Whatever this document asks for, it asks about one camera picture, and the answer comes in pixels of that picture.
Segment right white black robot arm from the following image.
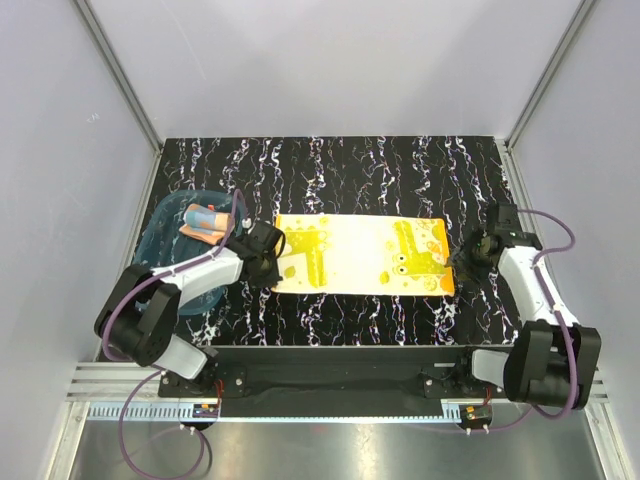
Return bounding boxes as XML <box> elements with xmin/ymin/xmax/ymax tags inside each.
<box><xmin>448</xmin><ymin>229</ymin><xmax>602</xmax><ymax>418</ymax></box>

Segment aluminium frame post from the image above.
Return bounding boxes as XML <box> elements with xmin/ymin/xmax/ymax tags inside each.
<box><xmin>70</xmin><ymin>0</ymin><xmax>164</xmax><ymax>155</ymax></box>
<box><xmin>504</xmin><ymin>0</ymin><xmax>599</xmax><ymax>152</ymax></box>

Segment left small connector box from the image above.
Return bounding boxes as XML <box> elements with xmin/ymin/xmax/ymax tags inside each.
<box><xmin>192</xmin><ymin>403</ymin><xmax>220</xmax><ymax>419</ymax></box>

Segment right orange connector box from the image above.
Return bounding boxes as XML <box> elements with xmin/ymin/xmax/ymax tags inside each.
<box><xmin>461</xmin><ymin>404</ymin><xmax>493</xmax><ymax>425</ymax></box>

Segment black marbled table mat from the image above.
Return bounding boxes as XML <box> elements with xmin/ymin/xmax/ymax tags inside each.
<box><xmin>143</xmin><ymin>135</ymin><xmax>528</xmax><ymax>347</ymax></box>

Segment orange polka dot towel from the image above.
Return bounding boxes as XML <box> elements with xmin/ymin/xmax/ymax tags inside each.
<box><xmin>179</xmin><ymin>203</ymin><xmax>235</xmax><ymax>245</ymax></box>

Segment right aluminium frame post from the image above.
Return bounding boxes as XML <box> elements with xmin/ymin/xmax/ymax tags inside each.
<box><xmin>504</xmin><ymin>0</ymin><xmax>599</xmax><ymax>152</ymax></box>

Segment blue transparent plastic bin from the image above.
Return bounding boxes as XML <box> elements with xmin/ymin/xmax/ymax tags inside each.
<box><xmin>133</xmin><ymin>190</ymin><xmax>247</xmax><ymax>316</ymax></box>

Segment yellow cream towel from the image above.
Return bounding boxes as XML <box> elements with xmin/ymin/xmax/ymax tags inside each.
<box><xmin>272</xmin><ymin>214</ymin><xmax>455</xmax><ymax>297</ymax></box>

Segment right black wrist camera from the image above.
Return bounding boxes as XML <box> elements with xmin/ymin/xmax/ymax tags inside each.
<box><xmin>485</xmin><ymin>203</ymin><xmax>542</xmax><ymax>250</ymax></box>

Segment aluminium front rail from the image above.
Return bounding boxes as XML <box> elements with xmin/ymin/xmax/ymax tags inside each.
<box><xmin>64</xmin><ymin>362</ymin><xmax>609</xmax><ymax>424</ymax></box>

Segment left aluminium frame post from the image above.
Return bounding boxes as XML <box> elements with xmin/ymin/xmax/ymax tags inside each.
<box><xmin>70</xmin><ymin>0</ymin><xmax>164</xmax><ymax>155</ymax></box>

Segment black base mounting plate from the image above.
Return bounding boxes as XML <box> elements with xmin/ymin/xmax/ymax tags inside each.
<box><xmin>159</xmin><ymin>346</ymin><xmax>496</xmax><ymax>399</ymax></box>

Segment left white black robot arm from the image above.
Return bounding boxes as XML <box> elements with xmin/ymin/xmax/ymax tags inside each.
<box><xmin>94</xmin><ymin>221</ymin><xmax>286</xmax><ymax>396</ymax></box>

